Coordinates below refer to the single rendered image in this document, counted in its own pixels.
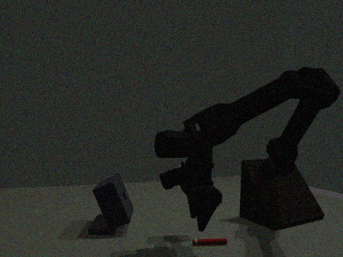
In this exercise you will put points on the dark red peg with white band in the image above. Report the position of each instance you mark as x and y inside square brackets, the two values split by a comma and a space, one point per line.
[214, 241]

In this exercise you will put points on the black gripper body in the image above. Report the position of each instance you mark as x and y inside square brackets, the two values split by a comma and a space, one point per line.
[200, 190]

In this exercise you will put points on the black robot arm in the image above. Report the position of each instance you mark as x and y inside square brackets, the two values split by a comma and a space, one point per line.
[313, 87]

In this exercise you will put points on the dark grey flat panel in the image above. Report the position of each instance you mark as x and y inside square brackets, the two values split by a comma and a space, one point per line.
[115, 205]

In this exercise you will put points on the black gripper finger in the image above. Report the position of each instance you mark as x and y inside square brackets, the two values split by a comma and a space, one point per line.
[204, 213]
[191, 207]

